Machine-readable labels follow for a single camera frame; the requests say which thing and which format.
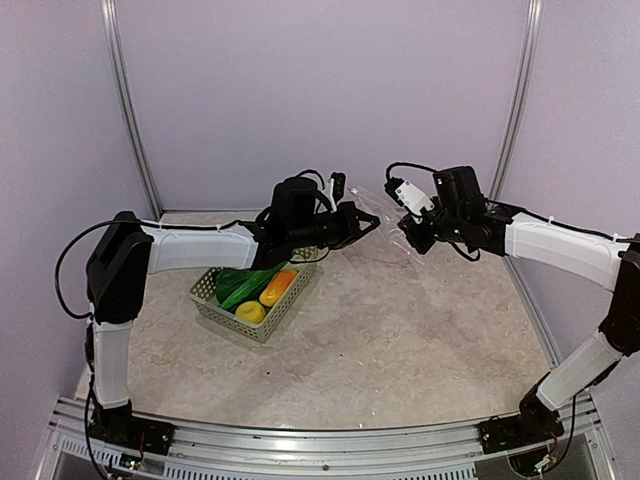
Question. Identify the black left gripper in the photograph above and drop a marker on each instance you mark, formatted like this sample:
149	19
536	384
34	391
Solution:
351	226

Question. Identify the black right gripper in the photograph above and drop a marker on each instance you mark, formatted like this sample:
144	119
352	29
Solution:
422	243

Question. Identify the clear zip top bag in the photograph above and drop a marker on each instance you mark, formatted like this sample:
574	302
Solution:
387	242

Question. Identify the green cucumber toy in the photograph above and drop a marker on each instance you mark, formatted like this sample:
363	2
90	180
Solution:
250	290

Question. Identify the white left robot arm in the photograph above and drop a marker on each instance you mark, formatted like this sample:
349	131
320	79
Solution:
132	249

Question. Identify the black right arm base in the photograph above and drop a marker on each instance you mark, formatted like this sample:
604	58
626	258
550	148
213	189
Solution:
522	430

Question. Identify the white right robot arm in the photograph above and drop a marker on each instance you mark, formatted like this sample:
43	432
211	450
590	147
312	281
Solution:
608	263

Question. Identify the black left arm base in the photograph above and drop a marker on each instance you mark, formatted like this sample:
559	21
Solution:
120	427

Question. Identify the beige perforated plastic basket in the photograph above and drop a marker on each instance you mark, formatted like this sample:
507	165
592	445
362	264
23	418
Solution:
220	291

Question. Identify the yellow lemon toy front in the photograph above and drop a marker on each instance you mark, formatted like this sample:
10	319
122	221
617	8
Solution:
251	311

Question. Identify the green bok choy toy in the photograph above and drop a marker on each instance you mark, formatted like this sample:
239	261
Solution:
240	285

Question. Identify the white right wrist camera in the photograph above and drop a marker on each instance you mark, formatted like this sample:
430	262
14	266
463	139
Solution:
413	199

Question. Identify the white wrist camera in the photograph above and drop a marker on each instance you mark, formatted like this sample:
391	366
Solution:
335	189
413	199

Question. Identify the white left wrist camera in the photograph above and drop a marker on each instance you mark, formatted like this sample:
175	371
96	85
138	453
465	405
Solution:
335	189

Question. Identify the right aluminium frame post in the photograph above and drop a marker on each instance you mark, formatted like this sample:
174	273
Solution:
519	97

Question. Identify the aluminium frame post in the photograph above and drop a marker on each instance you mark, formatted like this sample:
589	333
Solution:
519	97
118	64

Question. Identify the front aluminium rail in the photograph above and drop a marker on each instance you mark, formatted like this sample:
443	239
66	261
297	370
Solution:
204	450

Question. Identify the left aluminium frame post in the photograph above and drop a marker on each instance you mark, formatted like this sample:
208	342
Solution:
118	64

